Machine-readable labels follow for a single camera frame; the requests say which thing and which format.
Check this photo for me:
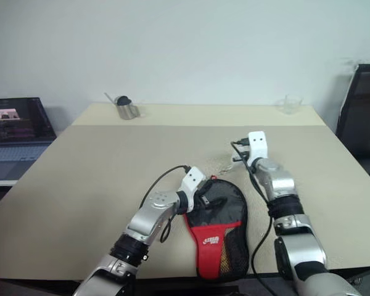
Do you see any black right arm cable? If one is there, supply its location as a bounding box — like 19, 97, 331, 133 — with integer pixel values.
230, 140, 280, 296

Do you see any black red paddle case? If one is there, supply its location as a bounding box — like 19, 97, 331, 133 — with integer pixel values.
183, 175, 250, 281

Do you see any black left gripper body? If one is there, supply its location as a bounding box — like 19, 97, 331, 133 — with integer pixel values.
194, 184, 212, 212

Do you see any white pom-pom keychain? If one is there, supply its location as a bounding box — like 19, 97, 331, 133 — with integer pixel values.
212, 153, 246, 180

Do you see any stainless steel cup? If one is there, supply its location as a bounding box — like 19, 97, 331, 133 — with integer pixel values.
115, 103, 142, 120

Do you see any open laptop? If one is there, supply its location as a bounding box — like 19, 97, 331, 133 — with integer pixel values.
0, 97, 58, 181

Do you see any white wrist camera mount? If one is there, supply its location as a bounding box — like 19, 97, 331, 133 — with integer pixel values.
180, 166, 207, 213
245, 131, 269, 167

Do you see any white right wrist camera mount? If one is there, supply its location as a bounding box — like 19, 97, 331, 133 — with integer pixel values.
245, 131, 269, 167

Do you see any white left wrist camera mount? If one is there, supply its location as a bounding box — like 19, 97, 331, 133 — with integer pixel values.
180, 166, 207, 213

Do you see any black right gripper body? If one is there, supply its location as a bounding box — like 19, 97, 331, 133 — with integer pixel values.
232, 138, 250, 163

